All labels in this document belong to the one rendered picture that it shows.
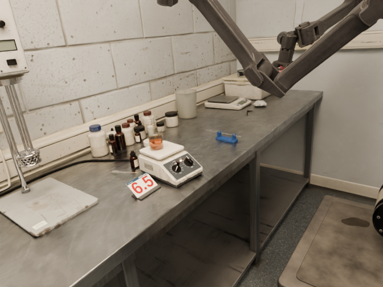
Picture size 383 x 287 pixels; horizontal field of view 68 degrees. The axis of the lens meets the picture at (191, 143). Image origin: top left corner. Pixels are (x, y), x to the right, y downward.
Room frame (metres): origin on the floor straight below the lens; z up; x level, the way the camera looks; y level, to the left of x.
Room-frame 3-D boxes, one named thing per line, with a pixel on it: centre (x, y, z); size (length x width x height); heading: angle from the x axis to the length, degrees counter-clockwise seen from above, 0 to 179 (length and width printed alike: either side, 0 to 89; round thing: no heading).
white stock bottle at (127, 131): (1.26, 0.29, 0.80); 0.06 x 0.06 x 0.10
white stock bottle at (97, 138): (1.16, 0.40, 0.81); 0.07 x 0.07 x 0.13
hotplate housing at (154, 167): (0.93, 0.09, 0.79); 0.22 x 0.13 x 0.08; 44
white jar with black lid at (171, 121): (1.48, 0.09, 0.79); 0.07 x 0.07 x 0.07
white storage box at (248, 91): (2.08, -0.48, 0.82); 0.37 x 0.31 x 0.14; 141
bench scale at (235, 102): (1.81, -0.26, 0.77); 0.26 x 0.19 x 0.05; 54
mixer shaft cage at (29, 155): (0.79, 0.48, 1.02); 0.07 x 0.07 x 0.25
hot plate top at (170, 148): (0.95, 0.11, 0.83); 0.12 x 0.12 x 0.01; 44
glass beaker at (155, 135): (0.94, 0.12, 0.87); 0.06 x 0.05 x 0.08; 31
